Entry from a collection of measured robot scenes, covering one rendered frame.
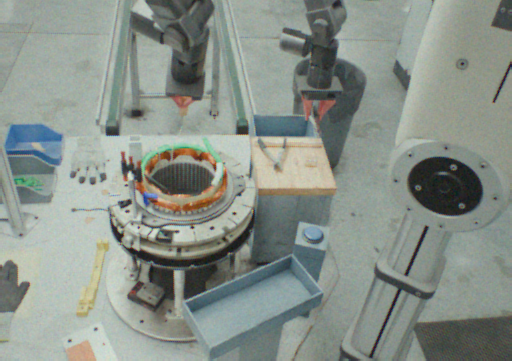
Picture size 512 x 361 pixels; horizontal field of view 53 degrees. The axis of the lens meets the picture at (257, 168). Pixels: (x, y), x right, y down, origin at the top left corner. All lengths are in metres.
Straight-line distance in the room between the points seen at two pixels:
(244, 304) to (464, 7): 0.68
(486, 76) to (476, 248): 2.28
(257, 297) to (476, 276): 1.80
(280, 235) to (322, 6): 0.58
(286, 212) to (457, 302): 1.43
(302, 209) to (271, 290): 0.29
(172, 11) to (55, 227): 0.93
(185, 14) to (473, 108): 0.40
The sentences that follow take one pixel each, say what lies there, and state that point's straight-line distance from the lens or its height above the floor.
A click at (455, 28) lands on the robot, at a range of 0.60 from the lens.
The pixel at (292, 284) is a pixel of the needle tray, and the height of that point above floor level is 1.02.
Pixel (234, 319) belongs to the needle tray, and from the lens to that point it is 1.02.
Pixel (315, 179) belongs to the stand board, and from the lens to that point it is 1.26.
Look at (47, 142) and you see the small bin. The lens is 1.85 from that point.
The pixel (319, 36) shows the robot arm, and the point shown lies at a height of 1.41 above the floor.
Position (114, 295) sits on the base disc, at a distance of 1.34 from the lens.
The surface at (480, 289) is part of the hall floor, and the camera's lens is 2.67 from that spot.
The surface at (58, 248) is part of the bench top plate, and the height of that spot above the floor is 0.78.
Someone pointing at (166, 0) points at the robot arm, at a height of 1.59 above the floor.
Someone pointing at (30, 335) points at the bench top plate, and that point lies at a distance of 1.34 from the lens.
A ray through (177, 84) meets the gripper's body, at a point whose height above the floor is 1.40.
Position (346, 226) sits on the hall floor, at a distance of 2.69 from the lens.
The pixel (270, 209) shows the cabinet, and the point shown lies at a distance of 1.27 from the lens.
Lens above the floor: 1.87
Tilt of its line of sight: 40 degrees down
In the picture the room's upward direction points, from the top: 7 degrees clockwise
